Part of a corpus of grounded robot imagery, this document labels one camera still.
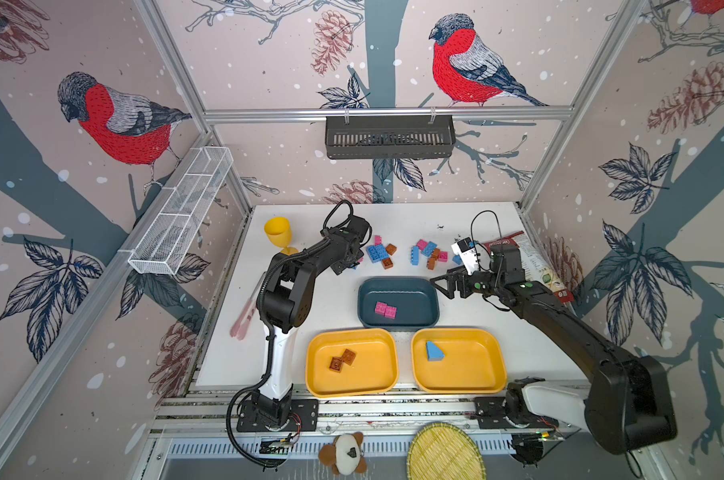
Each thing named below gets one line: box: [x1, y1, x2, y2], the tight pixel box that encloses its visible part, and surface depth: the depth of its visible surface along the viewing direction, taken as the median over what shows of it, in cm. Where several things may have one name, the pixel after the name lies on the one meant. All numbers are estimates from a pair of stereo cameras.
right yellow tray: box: [410, 328, 508, 394], surface depth 83 cm
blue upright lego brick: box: [410, 246, 419, 266], surface depth 106 cm
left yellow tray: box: [305, 328, 398, 397], surface depth 83 cm
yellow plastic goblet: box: [264, 216, 299, 256], surface depth 97 cm
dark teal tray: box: [357, 276, 440, 328], surface depth 95 cm
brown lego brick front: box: [341, 348, 356, 366], surface depth 83 cm
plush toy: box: [318, 432, 367, 475], surface depth 68 cm
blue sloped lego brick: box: [425, 341, 445, 362], surface depth 84 cm
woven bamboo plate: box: [407, 422, 487, 480], surface depth 69 cm
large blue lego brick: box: [366, 244, 389, 263], surface depth 109 cm
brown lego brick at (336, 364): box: [329, 357, 343, 373], surface depth 82 cm
